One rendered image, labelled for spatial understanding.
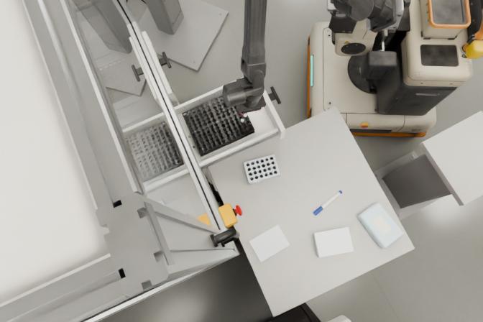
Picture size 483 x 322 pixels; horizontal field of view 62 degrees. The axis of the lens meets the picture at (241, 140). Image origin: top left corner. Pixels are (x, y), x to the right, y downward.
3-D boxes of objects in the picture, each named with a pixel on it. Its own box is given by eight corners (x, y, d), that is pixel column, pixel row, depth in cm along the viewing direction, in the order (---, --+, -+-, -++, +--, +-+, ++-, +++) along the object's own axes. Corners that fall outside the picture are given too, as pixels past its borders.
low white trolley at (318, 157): (313, 149, 239) (336, 106, 166) (364, 248, 224) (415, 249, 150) (223, 190, 235) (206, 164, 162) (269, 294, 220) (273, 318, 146)
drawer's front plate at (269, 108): (252, 75, 165) (251, 63, 154) (284, 138, 157) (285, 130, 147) (249, 77, 164) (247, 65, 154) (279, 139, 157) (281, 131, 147)
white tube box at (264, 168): (273, 156, 162) (274, 154, 158) (279, 176, 159) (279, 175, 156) (244, 164, 161) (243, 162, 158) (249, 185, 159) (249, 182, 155)
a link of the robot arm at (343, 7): (382, -1, 123) (371, -6, 127) (359, -14, 117) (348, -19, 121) (364, 27, 126) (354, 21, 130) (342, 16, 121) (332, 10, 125)
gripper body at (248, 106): (231, 96, 137) (234, 88, 130) (259, 90, 140) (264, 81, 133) (236, 113, 136) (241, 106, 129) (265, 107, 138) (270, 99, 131)
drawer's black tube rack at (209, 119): (236, 95, 161) (235, 89, 155) (254, 134, 156) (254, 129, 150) (185, 118, 159) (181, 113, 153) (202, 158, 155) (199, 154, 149)
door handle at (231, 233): (237, 228, 97) (232, 223, 78) (242, 238, 96) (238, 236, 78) (218, 237, 96) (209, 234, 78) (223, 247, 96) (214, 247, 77)
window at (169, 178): (131, 23, 154) (-65, -318, 61) (221, 233, 132) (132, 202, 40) (129, 23, 154) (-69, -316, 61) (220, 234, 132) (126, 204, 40)
